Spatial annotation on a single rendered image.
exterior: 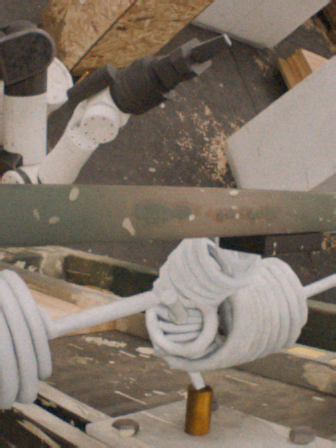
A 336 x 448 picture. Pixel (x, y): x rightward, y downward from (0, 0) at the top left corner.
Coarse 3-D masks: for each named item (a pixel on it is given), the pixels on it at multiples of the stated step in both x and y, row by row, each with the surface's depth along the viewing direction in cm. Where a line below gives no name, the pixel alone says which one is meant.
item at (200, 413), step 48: (192, 240) 36; (240, 240) 31; (288, 240) 31; (192, 288) 35; (240, 288) 35; (192, 336) 37; (192, 384) 39; (0, 432) 52; (48, 432) 46; (96, 432) 38; (144, 432) 38; (192, 432) 38; (240, 432) 39; (288, 432) 39
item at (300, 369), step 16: (16, 272) 133; (32, 272) 134; (32, 288) 127; (48, 288) 122; (64, 288) 119; (80, 288) 121; (80, 304) 115; (96, 304) 112; (128, 320) 106; (144, 320) 103; (144, 336) 103; (224, 336) 91; (288, 352) 83; (320, 352) 84; (256, 368) 87; (272, 368) 85; (288, 368) 83; (304, 368) 81; (320, 368) 79; (304, 384) 81; (320, 384) 79
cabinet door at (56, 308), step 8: (32, 296) 120; (40, 296) 121; (48, 296) 121; (40, 304) 114; (48, 304) 114; (56, 304) 115; (64, 304) 115; (72, 304) 116; (48, 312) 109; (56, 312) 110; (64, 312) 109; (72, 312) 110; (112, 320) 108; (88, 328) 104; (96, 328) 105; (104, 328) 106; (112, 328) 108
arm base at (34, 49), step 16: (0, 32) 120; (16, 32) 116; (32, 32) 116; (0, 48) 115; (16, 48) 116; (32, 48) 117; (48, 48) 118; (0, 64) 116; (16, 64) 117; (32, 64) 118; (48, 64) 120; (16, 80) 119
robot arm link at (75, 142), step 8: (80, 104) 120; (80, 112) 121; (72, 120) 120; (80, 120) 121; (72, 128) 120; (80, 128) 121; (64, 136) 120; (72, 136) 119; (80, 136) 120; (64, 144) 120; (72, 144) 119; (80, 144) 119; (88, 144) 120; (96, 144) 121; (72, 152) 120; (80, 152) 120; (88, 152) 120
